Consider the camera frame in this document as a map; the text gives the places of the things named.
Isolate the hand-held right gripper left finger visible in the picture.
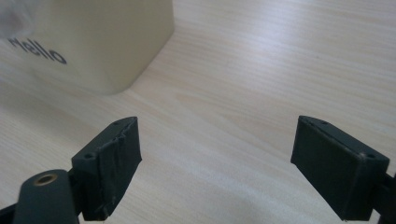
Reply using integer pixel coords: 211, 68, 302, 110
71, 116, 143, 222

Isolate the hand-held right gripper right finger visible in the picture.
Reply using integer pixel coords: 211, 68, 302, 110
290, 115, 390, 222

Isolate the cream square trash bin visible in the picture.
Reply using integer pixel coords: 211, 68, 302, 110
0, 0, 176, 96

